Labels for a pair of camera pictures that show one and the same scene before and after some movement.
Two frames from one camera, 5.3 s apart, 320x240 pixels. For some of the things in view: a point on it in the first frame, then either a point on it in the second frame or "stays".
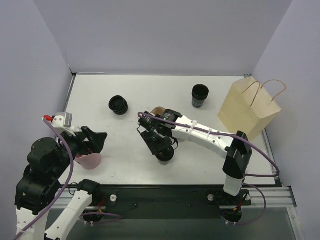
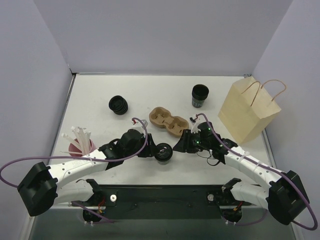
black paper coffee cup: [165, 155] stays
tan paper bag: [249, 108] stays
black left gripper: [85, 139] → [150, 145]
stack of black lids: [118, 105] stays
